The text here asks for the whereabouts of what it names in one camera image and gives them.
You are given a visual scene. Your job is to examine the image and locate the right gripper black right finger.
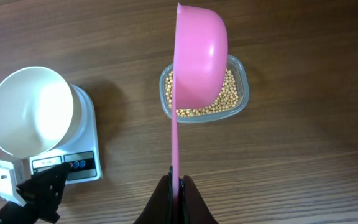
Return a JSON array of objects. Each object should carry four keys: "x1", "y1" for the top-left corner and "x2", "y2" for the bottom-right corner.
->
[{"x1": 178, "y1": 175, "x2": 218, "y2": 224}]

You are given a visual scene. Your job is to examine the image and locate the pink plastic measuring scoop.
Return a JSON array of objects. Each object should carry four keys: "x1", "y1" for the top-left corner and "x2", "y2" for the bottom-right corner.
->
[{"x1": 171, "y1": 3, "x2": 228, "y2": 201}]

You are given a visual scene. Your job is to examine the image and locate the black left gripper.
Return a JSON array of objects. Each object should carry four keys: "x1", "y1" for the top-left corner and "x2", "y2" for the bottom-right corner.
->
[{"x1": 0, "y1": 162, "x2": 71, "y2": 224}]

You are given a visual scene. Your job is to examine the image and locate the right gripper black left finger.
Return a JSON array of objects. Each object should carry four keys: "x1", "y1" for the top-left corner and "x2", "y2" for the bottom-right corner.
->
[{"x1": 134, "y1": 167, "x2": 173, "y2": 224}]

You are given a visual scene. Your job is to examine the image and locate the clear plastic container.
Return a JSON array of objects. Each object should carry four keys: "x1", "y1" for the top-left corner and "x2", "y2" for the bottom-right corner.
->
[{"x1": 159, "y1": 55, "x2": 250, "y2": 124}]

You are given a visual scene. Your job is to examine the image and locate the soybeans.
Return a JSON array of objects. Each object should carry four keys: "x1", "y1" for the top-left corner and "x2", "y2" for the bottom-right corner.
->
[{"x1": 163, "y1": 68, "x2": 240, "y2": 118}]

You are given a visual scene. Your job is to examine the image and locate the white bowl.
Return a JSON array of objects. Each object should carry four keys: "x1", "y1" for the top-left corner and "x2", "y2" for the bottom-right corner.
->
[{"x1": 0, "y1": 67, "x2": 82, "y2": 159}]

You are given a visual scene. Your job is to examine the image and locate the white digital kitchen scale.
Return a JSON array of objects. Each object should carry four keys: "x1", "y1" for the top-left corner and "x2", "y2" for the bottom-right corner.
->
[{"x1": 29, "y1": 85, "x2": 103, "y2": 184}]

